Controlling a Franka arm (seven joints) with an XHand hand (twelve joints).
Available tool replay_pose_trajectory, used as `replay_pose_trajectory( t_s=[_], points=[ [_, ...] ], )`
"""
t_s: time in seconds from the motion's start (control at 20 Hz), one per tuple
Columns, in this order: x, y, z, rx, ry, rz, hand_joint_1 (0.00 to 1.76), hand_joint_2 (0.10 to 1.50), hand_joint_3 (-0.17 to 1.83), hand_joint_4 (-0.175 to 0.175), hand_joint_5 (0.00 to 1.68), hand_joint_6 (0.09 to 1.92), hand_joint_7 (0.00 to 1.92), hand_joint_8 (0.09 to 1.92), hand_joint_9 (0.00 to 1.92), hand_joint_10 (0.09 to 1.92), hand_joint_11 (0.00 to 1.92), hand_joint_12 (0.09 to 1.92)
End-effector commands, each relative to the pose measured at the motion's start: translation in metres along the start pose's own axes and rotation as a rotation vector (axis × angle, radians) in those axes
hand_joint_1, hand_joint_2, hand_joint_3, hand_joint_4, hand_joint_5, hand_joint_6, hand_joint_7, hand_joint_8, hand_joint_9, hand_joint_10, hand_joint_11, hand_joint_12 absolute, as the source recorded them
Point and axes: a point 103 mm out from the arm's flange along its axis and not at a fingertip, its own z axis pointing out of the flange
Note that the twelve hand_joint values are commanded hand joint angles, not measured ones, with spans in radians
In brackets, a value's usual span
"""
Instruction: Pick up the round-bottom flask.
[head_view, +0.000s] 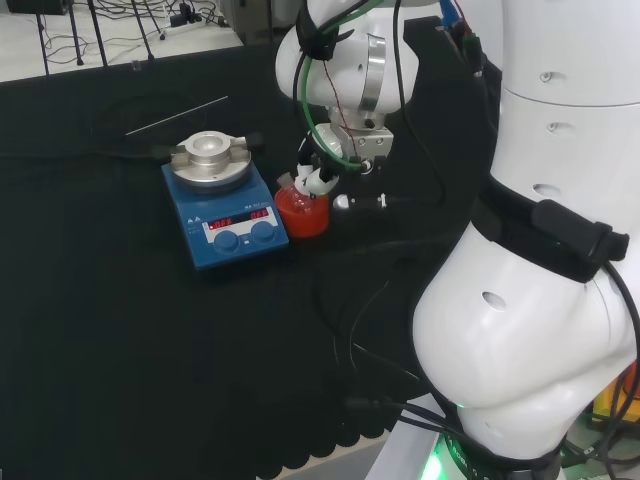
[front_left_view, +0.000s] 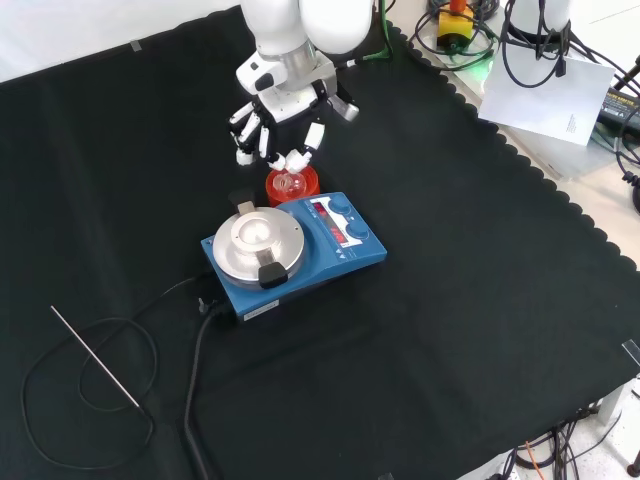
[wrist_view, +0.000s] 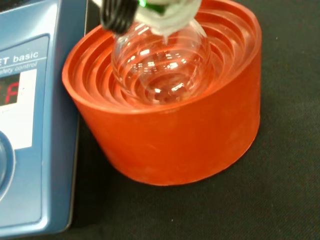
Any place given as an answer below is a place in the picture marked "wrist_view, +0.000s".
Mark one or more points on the black bench cloth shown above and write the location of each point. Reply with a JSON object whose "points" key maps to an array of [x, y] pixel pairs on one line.
{"points": [[275, 200]]}

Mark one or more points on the orange ribbed flask stand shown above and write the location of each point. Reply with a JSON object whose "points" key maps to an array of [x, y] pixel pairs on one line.
{"points": [[175, 145]]}

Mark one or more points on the blue-base heater with steel plate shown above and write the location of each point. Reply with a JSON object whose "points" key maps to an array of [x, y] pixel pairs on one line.
{"points": [[37, 175]]}

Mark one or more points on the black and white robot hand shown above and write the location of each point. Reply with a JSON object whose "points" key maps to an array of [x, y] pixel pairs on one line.
{"points": [[160, 15]]}

